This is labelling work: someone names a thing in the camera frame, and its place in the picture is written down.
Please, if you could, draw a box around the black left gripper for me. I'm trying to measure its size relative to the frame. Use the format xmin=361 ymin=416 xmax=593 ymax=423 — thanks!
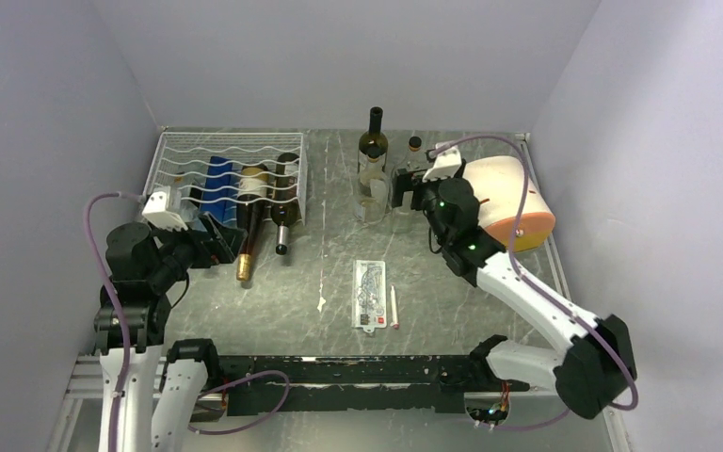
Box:
xmin=148 ymin=209 xmax=247 ymax=289

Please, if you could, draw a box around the clear bottle with cork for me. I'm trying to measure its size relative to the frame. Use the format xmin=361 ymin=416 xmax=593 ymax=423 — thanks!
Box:
xmin=354 ymin=146 xmax=390 ymax=224

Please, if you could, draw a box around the blue wine bottle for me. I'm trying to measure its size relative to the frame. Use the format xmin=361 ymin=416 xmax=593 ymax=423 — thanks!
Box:
xmin=199 ymin=155 xmax=238 ymax=227

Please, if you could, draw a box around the dark green labelled wine bottle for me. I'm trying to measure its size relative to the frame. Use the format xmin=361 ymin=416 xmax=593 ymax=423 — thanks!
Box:
xmin=357 ymin=106 xmax=389 ymax=186

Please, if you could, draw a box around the dark bottle silver neck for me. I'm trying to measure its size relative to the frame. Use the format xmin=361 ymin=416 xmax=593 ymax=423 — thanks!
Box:
xmin=270 ymin=153 xmax=299 ymax=255

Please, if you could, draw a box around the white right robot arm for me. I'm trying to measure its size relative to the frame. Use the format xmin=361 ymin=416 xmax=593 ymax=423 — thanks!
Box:
xmin=392 ymin=167 xmax=638 ymax=419

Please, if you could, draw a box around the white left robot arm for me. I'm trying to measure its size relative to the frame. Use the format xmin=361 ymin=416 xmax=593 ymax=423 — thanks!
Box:
xmin=94 ymin=214 xmax=247 ymax=451

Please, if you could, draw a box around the brown bottle gold foil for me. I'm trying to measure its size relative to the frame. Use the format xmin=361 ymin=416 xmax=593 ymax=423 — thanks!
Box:
xmin=236 ymin=164 xmax=269 ymax=283

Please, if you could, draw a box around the cream cylindrical drum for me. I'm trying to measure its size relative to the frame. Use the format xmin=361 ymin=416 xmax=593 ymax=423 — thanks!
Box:
xmin=463 ymin=155 xmax=555 ymax=252

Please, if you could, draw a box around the printed card package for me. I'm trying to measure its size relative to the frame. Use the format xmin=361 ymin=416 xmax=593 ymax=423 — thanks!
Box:
xmin=351 ymin=260 xmax=388 ymax=334

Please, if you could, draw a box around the white pen red tip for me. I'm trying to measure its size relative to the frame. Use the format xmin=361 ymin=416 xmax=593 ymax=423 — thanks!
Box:
xmin=390 ymin=284 xmax=400 ymax=330

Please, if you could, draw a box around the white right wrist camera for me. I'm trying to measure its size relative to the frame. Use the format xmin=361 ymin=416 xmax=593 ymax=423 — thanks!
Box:
xmin=422 ymin=146 xmax=463 ymax=183

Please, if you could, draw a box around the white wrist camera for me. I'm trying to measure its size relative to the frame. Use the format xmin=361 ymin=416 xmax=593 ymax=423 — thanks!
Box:
xmin=422 ymin=146 xmax=463 ymax=183
xmin=141 ymin=186 xmax=188 ymax=231

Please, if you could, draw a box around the white wire wine rack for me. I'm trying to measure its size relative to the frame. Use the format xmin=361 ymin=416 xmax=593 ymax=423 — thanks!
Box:
xmin=143 ymin=129 xmax=309 ymax=223

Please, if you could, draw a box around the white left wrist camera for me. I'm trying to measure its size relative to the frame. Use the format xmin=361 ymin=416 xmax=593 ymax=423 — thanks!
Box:
xmin=141 ymin=186 xmax=188 ymax=231

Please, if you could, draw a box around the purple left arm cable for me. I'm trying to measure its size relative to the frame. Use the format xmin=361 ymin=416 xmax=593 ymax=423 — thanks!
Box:
xmin=83 ymin=191 xmax=291 ymax=452

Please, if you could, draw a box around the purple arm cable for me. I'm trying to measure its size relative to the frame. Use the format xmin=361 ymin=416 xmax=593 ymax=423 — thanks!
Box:
xmin=83 ymin=191 xmax=291 ymax=452
xmin=428 ymin=135 xmax=639 ymax=433

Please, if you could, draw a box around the aluminium frame rail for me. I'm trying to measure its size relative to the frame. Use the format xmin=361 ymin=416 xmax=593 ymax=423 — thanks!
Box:
xmin=46 ymin=347 xmax=177 ymax=451

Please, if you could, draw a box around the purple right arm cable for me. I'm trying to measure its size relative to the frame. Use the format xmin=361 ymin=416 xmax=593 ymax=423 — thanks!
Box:
xmin=428 ymin=135 xmax=639 ymax=433

